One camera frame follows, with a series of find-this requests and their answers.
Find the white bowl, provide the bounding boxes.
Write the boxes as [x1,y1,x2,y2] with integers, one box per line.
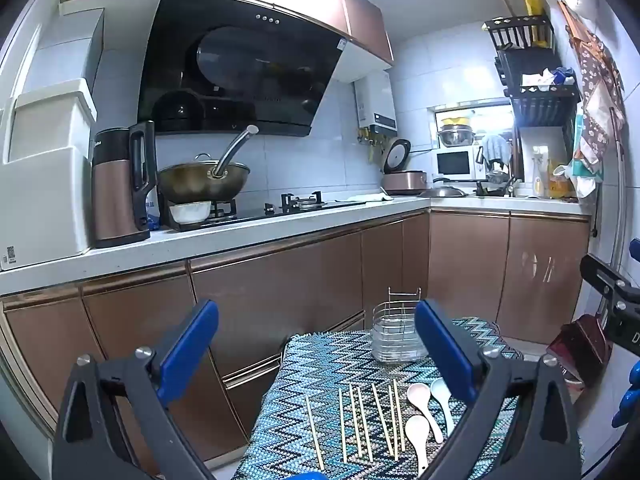
[169,200,213,225]

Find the tall white box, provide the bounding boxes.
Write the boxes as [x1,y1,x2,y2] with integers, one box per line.
[30,7,106,107]

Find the pale blue ceramic spoon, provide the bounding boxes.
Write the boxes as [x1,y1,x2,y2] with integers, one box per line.
[431,379,456,436]

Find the brown rice cooker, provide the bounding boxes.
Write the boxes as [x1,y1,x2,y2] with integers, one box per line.
[382,136,429,196]

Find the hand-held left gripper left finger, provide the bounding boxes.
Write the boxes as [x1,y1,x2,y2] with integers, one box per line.
[52,300,219,480]

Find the white microwave oven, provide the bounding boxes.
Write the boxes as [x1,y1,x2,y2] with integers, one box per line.
[435,147,484,181]

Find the white storage box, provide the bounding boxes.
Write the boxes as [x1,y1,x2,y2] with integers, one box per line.
[9,78,98,163]

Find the brown lower kitchen cabinets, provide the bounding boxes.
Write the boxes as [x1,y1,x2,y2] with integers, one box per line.
[0,207,592,463]

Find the white countertop appliance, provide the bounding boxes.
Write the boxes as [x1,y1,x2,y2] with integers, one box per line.
[0,146,94,272]

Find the black slotted wall rack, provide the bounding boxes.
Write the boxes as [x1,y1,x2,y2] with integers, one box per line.
[483,15,554,50]

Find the wire utensil holder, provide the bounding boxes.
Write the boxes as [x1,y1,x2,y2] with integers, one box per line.
[371,286,431,364]

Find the black gas stove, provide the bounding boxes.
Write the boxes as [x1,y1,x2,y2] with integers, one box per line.
[165,191,369,234]

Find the brass water pipes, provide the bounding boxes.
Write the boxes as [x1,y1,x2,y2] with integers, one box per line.
[357,127,385,165]

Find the brown floral apron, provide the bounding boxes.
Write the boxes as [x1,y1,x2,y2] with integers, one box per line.
[564,4,627,173]

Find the crumpled white rag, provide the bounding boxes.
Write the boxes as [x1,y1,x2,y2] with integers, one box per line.
[521,70,556,92]

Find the kitchen window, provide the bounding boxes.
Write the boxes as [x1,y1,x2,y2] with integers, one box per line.
[427,102,517,183]

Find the stacked pots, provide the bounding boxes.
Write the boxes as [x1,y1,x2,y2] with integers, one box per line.
[436,115,476,149]

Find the black range hood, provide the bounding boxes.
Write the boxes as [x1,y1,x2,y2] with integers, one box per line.
[137,0,351,137]

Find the group of wooden chopsticks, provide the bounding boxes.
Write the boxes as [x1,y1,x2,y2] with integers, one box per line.
[305,379,406,472]

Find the black dish rack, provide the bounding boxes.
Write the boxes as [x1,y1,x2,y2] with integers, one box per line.
[494,47,582,127]

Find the hanging plastic bags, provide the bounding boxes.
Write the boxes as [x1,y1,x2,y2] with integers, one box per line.
[567,115,607,199]

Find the steel wok with handle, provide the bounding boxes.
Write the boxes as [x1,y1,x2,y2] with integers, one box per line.
[157,125,261,204]

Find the zigzag patterned table mat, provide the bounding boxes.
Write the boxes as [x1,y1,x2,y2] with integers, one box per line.
[232,316,583,480]

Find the red dustpan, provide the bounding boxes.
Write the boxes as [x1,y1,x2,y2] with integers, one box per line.
[546,312,614,387]

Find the brown electric kettle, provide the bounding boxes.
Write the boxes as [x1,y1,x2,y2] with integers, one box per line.
[91,121,159,249]

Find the white ceramic spoon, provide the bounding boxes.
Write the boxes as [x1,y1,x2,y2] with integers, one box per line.
[404,415,431,471]
[406,383,444,444]

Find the yellow detergent bottle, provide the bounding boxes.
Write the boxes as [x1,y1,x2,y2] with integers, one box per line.
[547,160,577,199]

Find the grey towel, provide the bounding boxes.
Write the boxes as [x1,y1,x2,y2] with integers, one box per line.
[481,134,509,162]

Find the yellow roll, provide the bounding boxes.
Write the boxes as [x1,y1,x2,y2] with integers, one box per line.
[521,0,547,44]

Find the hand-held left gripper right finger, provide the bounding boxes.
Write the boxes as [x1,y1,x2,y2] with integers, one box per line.
[415,300,583,480]

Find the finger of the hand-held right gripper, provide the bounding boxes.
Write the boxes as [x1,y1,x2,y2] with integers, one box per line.
[580,254,640,306]

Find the glass wok lid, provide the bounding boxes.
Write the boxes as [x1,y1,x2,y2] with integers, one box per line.
[159,153,250,175]

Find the steel pan lid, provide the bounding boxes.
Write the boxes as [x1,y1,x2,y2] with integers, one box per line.
[419,185,469,199]

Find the white blue packet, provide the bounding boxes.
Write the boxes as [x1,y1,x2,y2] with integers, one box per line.
[145,187,164,231]

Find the white water heater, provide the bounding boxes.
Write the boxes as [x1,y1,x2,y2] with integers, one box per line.
[353,71,399,138]

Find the white spray bottle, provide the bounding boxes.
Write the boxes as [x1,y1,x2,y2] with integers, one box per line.
[530,147,547,197]

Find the person's right hand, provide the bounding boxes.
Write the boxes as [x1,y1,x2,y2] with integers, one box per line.
[612,360,640,429]

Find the white cloth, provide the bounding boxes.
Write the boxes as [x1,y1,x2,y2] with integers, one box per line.
[344,191,397,206]

